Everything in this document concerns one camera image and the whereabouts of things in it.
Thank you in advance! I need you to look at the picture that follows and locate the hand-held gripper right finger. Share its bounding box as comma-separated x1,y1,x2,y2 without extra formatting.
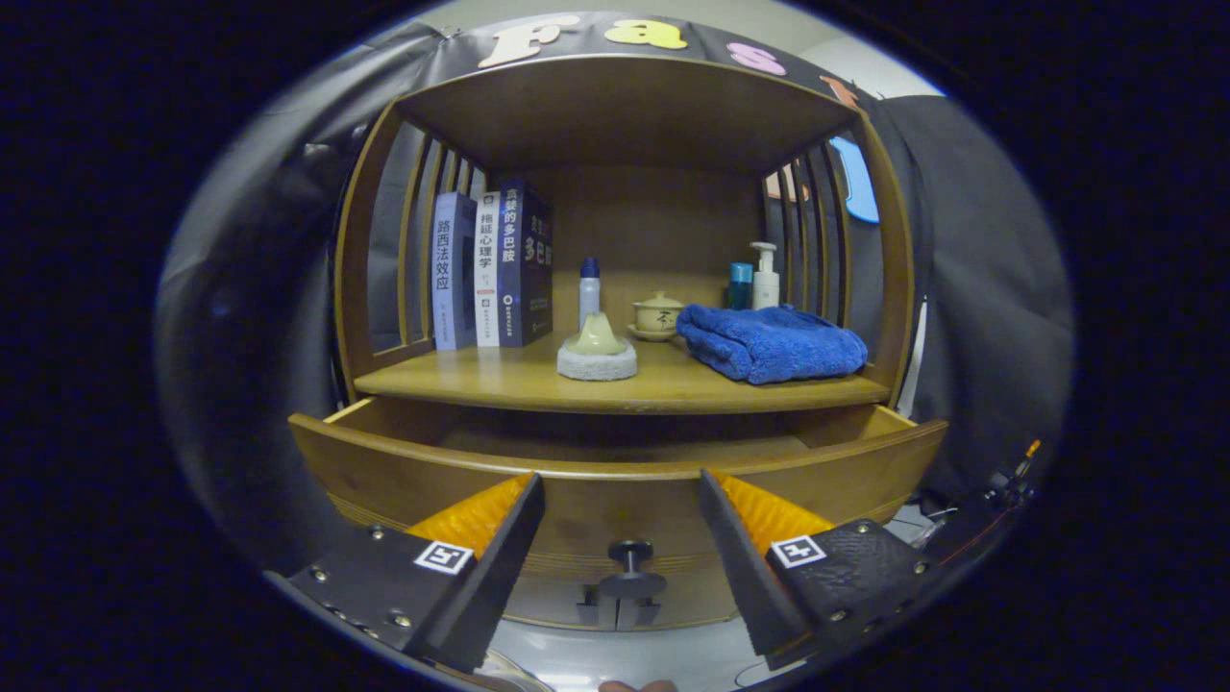
698,468,941,671

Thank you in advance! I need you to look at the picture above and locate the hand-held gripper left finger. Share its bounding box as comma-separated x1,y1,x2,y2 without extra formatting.
286,472,547,674

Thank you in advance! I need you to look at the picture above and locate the black drawer knob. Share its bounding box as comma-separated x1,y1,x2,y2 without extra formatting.
598,540,669,602

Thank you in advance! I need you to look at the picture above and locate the wooden drawer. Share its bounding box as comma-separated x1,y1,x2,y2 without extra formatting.
288,396,950,630

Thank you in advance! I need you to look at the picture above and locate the wooden countertop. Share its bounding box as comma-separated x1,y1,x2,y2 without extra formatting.
353,332,893,416

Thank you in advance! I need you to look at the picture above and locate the wooden cabinet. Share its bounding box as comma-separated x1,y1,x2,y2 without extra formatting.
332,53,917,635

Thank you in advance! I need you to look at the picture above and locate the white round object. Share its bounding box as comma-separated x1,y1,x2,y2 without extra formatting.
476,649,554,688

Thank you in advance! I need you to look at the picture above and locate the blue towel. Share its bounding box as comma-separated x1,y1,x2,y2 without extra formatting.
676,304,870,386

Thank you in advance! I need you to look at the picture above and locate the black device with orange tip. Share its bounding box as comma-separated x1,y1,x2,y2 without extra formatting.
922,439,1044,563

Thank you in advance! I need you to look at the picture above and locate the beige lidded teacup with saucer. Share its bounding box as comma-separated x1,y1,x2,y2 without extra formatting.
627,291,686,343

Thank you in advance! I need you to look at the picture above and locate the backdrop stand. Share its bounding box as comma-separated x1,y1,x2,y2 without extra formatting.
898,293,931,395

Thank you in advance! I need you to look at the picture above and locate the white pump bottle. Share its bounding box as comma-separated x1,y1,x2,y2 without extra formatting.
750,241,781,310

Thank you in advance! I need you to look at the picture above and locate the white bottle with blue cap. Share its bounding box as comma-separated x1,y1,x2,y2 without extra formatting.
578,257,603,333

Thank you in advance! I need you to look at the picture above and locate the white book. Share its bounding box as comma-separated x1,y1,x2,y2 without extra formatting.
474,188,504,349

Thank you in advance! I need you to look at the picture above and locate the light blue book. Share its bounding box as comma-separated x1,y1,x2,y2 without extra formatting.
430,191,480,352

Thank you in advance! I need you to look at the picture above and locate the dark navy book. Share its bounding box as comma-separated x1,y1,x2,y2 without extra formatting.
497,179,555,348

